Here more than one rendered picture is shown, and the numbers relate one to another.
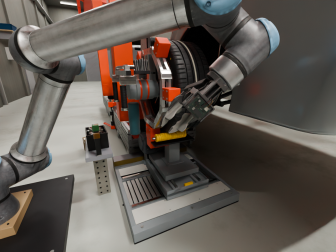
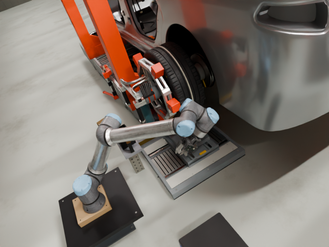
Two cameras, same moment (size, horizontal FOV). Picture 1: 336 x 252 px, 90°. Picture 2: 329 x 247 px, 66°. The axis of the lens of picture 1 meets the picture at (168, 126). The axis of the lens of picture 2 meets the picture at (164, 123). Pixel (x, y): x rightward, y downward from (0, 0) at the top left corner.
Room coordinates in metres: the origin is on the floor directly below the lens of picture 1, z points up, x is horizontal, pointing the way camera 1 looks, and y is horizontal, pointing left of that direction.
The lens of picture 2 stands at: (-0.64, -0.14, 1.96)
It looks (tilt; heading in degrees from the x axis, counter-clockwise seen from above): 38 degrees down; 8
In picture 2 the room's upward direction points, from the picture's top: 18 degrees counter-clockwise
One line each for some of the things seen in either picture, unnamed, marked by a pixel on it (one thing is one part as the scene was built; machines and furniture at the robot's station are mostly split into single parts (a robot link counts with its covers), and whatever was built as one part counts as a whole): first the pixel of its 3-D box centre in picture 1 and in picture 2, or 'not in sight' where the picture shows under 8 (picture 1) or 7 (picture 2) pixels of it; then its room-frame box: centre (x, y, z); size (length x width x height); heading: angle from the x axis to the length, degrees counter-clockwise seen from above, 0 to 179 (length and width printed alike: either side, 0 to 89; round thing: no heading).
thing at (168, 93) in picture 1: (170, 94); (173, 105); (0.96, -0.02, 0.85); 0.09 x 0.08 x 0.07; 25
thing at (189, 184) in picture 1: (174, 171); (190, 142); (1.28, -0.05, 0.13); 0.50 x 0.36 x 0.10; 25
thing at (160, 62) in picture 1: (151, 89); (155, 90); (1.25, 0.12, 0.85); 0.54 x 0.07 x 0.54; 25
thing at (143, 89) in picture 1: (142, 89); (148, 94); (1.22, 0.18, 0.85); 0.21 x 0.14 x 0.14; 115
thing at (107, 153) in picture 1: (97, 145); (126, 141); (1.17, 0.54, 0.44); 0.43 x 0.17 x 0.03; 25
